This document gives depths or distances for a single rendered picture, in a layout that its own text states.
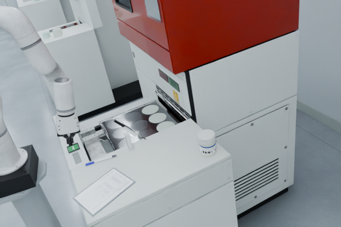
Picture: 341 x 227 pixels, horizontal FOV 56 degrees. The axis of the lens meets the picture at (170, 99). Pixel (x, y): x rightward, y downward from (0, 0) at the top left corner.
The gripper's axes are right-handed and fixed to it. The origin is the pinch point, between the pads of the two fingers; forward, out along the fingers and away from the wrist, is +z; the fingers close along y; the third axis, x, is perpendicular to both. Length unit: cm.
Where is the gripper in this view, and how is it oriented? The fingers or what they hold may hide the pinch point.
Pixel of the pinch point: (69, 141)
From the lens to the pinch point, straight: 162.6
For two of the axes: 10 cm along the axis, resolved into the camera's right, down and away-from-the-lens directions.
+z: -0.2, 9.1, 4.2
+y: -9.0, 1.7, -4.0
